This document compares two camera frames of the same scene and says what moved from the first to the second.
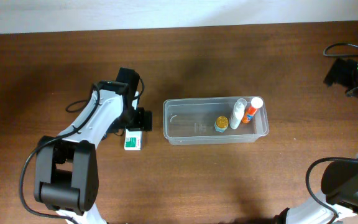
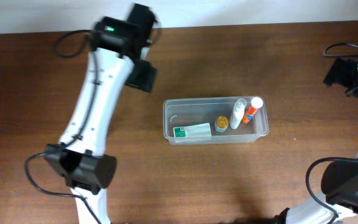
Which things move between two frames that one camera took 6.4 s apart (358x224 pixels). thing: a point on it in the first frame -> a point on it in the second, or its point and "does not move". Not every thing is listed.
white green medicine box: x=133 y=140 -> x=201 y=131
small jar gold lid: x=221 y=124 does not move
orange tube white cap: x=256 y=103 does not move
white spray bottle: x=238 y=113 does not move
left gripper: x=140 y=122 -> x=145 y=79
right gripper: x=340 y=73 does not move
